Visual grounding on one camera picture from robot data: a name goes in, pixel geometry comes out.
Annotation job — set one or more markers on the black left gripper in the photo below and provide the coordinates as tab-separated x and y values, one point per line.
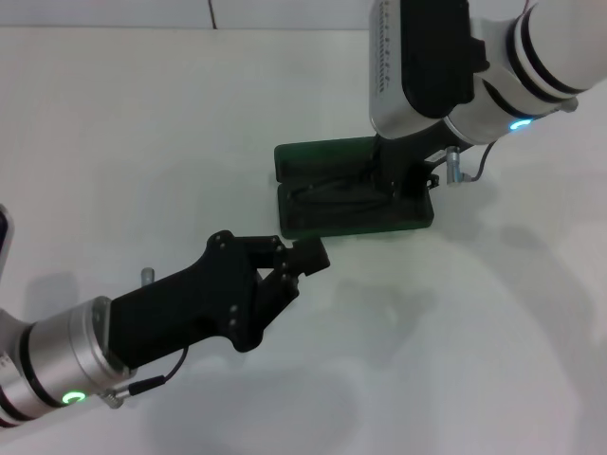
189	308

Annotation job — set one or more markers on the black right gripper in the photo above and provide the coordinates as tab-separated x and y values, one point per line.
412	149

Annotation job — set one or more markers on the black glasses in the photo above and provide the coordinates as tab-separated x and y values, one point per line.
341	199

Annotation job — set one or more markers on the green glasses case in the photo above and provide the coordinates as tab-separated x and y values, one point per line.
355	227

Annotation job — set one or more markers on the silver cylindrical connector plug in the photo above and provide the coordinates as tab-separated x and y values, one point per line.
148	276

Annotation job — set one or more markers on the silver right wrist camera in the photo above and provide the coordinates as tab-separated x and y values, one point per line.
393	71

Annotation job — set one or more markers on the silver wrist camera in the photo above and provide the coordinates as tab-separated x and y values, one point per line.
393	71
4	237

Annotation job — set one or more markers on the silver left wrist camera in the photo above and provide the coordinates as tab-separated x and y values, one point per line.
4	237

